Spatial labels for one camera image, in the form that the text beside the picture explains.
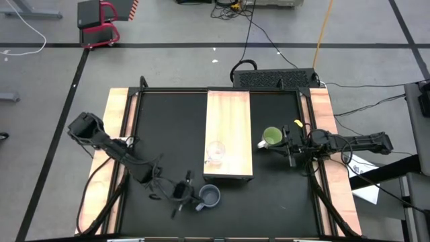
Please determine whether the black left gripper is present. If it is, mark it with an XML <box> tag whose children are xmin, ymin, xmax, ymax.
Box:
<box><xmin>171</xmin><ymin>169</ymin><xmax>196</xmax><ymax>219</ymax></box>

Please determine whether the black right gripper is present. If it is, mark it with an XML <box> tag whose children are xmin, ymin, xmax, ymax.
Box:
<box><xmin>282</xmin><ymin>125</ymin><xmax>312</xmax><ymax>168</ymax></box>

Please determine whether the green and white mug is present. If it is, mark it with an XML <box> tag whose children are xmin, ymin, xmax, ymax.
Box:
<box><xmin>257</xmin><ymin>126</ymin><xmax>284</xmax><ymax>150</ymax></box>

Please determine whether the grey ceramic mug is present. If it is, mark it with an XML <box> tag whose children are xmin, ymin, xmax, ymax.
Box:
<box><xmin>195</xmin><ymin>184</ymin><xmax>222</xmax><ymax>212</ymax></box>

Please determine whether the clear glass cup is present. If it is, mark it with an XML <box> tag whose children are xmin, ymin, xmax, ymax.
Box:
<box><xmin>206</xmin><ymin>140</ymin><xmax>226</xmax><ymax>165</ymax></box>

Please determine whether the black computer case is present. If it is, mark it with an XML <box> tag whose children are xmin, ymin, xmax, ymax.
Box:
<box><xmin>232</xmin><ymin>68</ymin><xmax>320</xmax><ymax>89</ymax></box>

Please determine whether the white paper sheet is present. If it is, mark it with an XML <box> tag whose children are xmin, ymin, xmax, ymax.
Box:
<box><xmin>345</xmin><ymin>153</ymin><xmax>380</xmax><ymax>205</ymax></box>

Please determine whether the red and black cart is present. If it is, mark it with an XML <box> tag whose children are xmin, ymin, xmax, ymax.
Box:
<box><xmin>77</xmin><ymin>0</ymin><xmax>139</xmax><ymax>50</ymax></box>

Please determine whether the black frame wooden shelf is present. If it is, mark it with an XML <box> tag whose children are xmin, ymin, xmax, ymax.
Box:
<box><xmin>202</xmin><ymin>89</ymin><xmax>255</xmax><ymax>182</ymax></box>

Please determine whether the black table frame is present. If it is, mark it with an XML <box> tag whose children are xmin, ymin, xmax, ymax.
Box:
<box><xmin>75</xmin><ymin>75</ymin><xmax>362</xmax><ymax>242</ymax></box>

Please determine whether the yellow cable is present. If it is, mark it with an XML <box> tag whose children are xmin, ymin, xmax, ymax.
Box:
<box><xmin>312</xmin><ymin>0</ymin><xmax>334</xmax><ymax>69</ymax></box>

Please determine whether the black power cable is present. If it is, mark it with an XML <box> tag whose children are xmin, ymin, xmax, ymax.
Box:
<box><xmin>240</xmin><ymin>0</ymin><xmax>298</xmax><ymax>70</ymax></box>

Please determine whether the white cable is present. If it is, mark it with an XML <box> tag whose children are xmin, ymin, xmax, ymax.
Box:
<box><xmin>0</xmin><ymin>0</ymin><xmax>47</xmax><ymax>56</ymax></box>

